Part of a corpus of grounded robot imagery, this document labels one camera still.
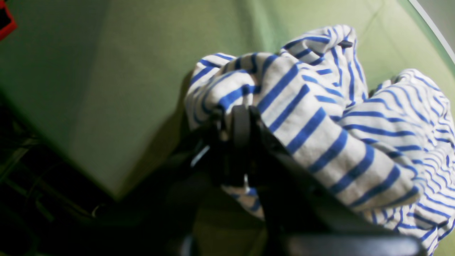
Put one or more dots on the green table cloth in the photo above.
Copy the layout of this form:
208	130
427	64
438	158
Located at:
104	82

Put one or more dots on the red table clamp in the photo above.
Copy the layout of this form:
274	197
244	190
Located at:
7	22

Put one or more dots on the blue white striped t-shirt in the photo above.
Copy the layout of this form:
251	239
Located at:
388	157

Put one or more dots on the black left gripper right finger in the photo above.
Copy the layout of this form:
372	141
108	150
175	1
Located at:
302	218

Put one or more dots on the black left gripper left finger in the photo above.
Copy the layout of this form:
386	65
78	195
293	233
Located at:
157	217

